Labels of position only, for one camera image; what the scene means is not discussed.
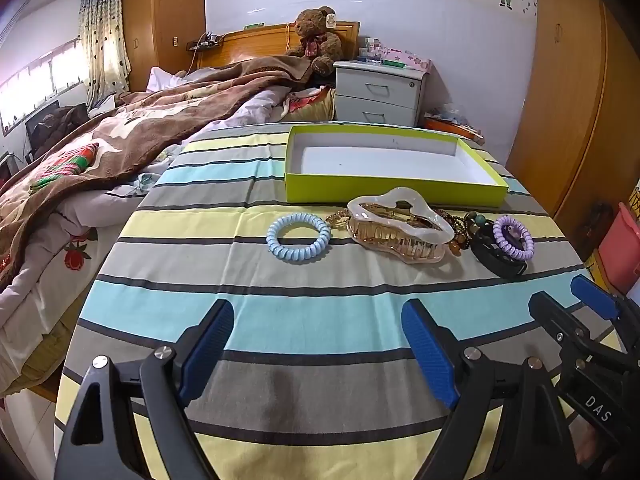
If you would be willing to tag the pink floral box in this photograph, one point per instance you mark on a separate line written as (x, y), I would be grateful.
(410, 57)

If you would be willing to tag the clear plastic bag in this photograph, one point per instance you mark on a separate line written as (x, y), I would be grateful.
(450, 112)

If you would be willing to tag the clear cosmetic jars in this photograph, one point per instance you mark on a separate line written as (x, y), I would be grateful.
(371, 50)

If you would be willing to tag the orange box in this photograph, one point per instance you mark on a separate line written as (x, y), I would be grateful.
(450, 126)

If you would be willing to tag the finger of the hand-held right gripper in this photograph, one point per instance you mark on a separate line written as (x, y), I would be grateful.
(552, 317)
(595, 300)

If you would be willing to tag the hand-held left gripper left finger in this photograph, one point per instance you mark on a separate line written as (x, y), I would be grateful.
(207, 345)

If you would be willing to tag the wide wooden wardrobe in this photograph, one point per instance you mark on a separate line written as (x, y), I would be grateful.
(565, 85)

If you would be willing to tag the pink plastic stool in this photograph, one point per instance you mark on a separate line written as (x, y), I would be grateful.
(620, 250)

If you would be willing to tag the spotted curtain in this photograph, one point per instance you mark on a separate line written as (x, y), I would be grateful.
(105, 45)

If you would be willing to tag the black wristband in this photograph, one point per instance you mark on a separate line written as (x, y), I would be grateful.
(492, 265)

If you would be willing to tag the window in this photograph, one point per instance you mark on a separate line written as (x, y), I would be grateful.
(40, 80)

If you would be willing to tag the red yellow pillow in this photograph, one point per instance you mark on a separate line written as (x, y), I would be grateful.
(310, 105)

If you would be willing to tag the yellow printed bag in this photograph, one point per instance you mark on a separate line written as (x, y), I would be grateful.
(635, 197)

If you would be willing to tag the person's right hand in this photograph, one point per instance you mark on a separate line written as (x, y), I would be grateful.
(586, 442)

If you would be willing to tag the black shelf with chargers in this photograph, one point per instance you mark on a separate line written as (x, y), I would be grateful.
(205, 44)

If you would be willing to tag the tall wooden wardrobe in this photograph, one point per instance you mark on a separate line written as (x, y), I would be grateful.
(170, 20)

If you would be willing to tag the grey nightstand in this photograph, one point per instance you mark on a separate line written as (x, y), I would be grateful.
(380, 90)

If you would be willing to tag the brown blanket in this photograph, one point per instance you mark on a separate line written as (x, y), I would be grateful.
(150, 130)

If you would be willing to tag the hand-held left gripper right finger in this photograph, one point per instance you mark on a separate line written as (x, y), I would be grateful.
(427, 355)

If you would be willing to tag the dark jacket on chair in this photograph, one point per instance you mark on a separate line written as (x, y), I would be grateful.
(55, 125)

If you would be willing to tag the green cardboard box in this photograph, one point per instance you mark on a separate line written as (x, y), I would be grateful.
(380, 160)

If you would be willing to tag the red green knitted scarf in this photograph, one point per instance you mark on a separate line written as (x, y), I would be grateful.
(70, 165)

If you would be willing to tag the striped tablecloth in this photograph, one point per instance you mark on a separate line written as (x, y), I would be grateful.
(300, 310)

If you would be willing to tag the cream amber hair claw clip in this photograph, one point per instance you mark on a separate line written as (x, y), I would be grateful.
(395, 247)

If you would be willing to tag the wooden headboard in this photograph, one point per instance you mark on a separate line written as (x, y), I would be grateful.
(250, 45)

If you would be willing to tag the brown teddy bear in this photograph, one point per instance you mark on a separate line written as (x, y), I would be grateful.
(315, 35)

